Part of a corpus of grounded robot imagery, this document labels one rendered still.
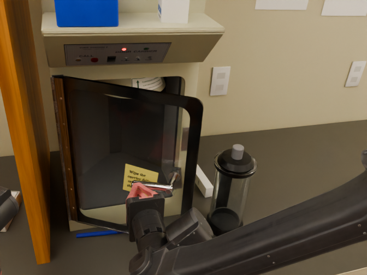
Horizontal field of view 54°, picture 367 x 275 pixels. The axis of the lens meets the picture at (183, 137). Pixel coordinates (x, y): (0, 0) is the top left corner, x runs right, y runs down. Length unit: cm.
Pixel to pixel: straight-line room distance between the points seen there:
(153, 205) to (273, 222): 28
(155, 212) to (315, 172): 81
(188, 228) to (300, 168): 83
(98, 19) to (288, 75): 102
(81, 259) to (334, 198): 69
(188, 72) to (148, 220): 35
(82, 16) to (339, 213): 48
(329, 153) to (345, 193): 108
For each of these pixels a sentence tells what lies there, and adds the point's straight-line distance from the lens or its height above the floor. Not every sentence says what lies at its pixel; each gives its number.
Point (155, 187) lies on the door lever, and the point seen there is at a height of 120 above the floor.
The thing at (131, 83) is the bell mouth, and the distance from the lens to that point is 83.
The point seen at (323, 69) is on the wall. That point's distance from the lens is 161.
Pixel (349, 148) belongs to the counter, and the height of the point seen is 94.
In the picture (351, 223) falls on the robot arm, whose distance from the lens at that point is 42.
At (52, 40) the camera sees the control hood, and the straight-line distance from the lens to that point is 65.
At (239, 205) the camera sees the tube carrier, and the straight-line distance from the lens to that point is 95.
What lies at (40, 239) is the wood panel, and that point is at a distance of 92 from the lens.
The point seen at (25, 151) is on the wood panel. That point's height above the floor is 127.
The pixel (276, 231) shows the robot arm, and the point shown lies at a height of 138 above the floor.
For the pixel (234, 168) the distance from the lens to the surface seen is 87.
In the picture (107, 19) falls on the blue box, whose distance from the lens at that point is 64.
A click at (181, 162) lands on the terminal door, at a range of 75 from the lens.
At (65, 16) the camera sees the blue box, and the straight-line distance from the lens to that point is 64.
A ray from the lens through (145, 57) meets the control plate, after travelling 73.
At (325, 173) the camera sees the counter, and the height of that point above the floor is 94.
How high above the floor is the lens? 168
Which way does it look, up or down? 32 degrees down
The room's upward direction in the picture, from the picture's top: 5 degrees clockwise
